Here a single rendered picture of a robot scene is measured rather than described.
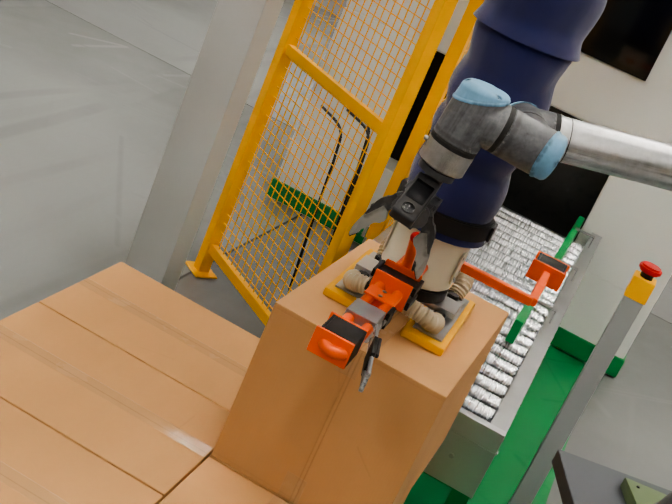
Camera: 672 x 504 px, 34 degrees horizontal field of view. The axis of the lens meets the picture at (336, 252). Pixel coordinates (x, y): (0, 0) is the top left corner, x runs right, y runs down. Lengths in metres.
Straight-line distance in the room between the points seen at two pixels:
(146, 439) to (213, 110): 1.57
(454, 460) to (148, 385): 0.88
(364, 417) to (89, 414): 0.60
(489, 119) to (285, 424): 0.82
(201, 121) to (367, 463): 1.75
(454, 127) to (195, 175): 1.97
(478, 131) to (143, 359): 1.13
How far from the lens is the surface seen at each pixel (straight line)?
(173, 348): 2.79
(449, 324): 2.45
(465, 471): 3.01
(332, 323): 1.90
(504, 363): 3.50
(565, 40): 2.26
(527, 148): 1.94
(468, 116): 1.92
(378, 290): 2.14
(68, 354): 2.62
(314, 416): 2.31
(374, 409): 2.26
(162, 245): 3.91
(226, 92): 3.69
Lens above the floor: 1.89
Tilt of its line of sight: 21 degrees down
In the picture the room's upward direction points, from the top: 23 degrees clockwise
